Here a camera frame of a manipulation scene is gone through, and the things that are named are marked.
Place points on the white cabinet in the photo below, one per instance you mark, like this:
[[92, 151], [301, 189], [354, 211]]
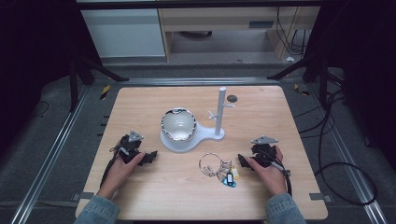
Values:
[[124, 31]]

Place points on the metal floor rail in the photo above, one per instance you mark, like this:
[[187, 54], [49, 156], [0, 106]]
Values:
[[46, 161], [199, 81], [351, 161]]

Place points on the light wooden desk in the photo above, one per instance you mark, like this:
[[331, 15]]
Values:
[[218, 18]]

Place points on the shiny silver bowl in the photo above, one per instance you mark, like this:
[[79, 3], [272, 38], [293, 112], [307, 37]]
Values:
[[178, 124]]

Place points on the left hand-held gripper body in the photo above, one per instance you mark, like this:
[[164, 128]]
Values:
[[133, 146]]

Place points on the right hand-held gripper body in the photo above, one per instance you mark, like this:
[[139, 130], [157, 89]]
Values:
[[264, 151]]

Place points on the person's right hand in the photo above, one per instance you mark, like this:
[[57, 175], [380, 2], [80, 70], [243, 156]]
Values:
[[270, 179]]

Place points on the small white floor object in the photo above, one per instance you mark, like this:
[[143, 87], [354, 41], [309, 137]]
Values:
[[290, 58]]

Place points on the grey table bracket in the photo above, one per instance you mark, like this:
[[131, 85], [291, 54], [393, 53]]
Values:
[[319, 197], [83, 196]]

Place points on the person's left hand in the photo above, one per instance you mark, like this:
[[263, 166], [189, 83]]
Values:
[[120, 174]]

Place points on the white stand with pegs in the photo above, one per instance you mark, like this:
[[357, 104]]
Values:
[[219, 109]]

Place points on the black stand legs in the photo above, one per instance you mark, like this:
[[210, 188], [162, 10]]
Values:
[[323, 81], [73, 84]]

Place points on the grey round table cap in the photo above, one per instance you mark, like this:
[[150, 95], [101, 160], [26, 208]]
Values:
[[232, 98]]

